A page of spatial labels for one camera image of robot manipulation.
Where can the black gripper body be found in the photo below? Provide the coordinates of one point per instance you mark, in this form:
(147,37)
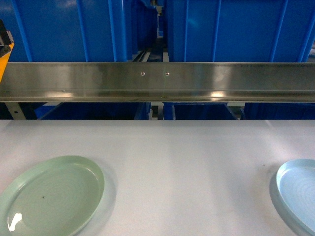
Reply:
(5,40)

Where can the yellow toy block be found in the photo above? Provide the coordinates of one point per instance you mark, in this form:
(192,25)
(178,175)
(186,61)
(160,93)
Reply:
(3,64)

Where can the large blue bin left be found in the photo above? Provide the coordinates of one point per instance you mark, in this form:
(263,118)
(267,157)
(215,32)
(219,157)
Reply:
(78,30)

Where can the large blue bin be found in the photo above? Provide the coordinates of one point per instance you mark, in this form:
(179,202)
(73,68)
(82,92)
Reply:
(78,30)
(240,30)

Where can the lower blue bin left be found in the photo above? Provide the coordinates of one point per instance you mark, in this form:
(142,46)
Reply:
(95,111)

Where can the steel shelf rack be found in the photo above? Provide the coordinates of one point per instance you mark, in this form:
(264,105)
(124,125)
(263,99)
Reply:
(158,82)

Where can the green plate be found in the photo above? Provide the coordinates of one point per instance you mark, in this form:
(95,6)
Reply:
(57,197)

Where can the large blue bin right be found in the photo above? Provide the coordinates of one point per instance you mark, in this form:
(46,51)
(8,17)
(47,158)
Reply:
(240,30)

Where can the lower blue bin right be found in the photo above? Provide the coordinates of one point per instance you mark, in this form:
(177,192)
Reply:
(198,111)

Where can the light blue plate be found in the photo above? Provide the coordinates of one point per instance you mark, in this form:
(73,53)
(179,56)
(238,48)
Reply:
(295,181)

